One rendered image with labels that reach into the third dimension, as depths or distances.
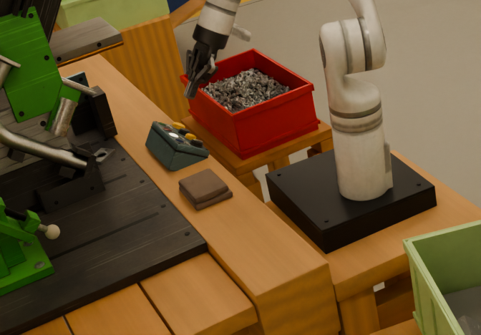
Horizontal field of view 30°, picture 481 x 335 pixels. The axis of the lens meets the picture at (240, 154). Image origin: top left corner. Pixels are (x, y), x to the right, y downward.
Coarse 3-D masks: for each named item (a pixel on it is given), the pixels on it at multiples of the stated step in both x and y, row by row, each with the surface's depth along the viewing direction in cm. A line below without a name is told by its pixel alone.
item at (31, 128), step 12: (0, 120) 182; (12, 120) 183; (36, 120) 185; (24, 132) 184; (36, 132) 185; (48, 132) 185; (0, 144) 183; (48, 144) 186; (60, 144) 187; (0, 156) 183; (24, 156) 185; (36, 156) 185; (0, 168) 183; (12, 168) 184
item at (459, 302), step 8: (472, 288) 143; (480, 288) 143; (448, 296) 143; (456, 296) 143; (464, 296) 142; (472, 296) 142; (480, 296) 141; (448, 304) 141; (456, 304) 141; (464, 304) 141; (472, 304) 140; (480, 304) 140; (456, 312) 139; (464, 312) 139; (472, 312) 139; (480, 312) 138; (480, 320) 137
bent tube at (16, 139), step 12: (0, 60) 176; (0, 72) 176; (0, 84) 176; (0, 132) 177; (12, 132) 179; (12, 144) 178; (24, 144) 179; (36, 144) 180; (48, 156) 181; (60, 156) 182; (72, 156) 183; (84, 168) 184
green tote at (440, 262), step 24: (408, 240) 139; (432, 240) 139; (456, 240) 140; (480, 240) 141; (432, 264) 141; (456, 264) 142; (480, 264) 143; (432, 288) 128; (456, 288) 144; (432, 312) 130
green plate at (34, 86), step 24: (0, 24) 178; (24, 24) 180; (0, 48) 178; (24, 48) 180; (48, 48) 182; (24, 72) 181; (48, 72) 182; (24, 96) 181; (48, 96) 183; (24, 120) 182
